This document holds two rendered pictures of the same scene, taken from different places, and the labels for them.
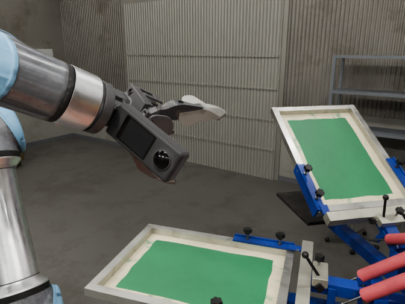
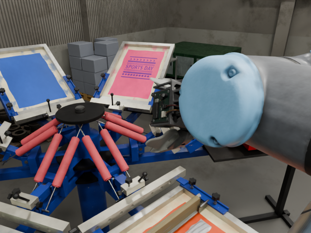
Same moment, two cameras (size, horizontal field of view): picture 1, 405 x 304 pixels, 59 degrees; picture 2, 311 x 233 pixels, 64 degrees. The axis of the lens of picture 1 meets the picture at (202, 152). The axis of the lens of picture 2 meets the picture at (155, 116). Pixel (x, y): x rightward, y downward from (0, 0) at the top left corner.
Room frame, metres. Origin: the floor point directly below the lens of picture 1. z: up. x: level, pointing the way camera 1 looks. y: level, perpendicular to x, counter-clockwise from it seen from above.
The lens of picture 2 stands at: (0.57, 0.48, 1.99)
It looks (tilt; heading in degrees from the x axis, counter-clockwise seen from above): 26 degrees down; 270
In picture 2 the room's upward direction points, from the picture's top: straight up
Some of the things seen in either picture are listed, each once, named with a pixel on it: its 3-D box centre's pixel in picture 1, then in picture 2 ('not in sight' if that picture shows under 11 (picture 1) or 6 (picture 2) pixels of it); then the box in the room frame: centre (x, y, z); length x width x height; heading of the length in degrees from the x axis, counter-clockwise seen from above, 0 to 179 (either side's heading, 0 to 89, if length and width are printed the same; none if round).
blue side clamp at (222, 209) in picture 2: not in sight; (202, 199); (0.31, -0.56, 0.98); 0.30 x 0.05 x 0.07; 132
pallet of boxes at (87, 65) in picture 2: not in sight; (102, 68); (1.75, -4.94, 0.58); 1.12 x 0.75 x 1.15; 55
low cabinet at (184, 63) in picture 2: not in sight; (197, 61); (-0.59, -6.44, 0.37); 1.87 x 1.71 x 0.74; 145
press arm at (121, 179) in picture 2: not in sight; (127, 186); (0.73, -0.62, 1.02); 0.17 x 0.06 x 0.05; 132
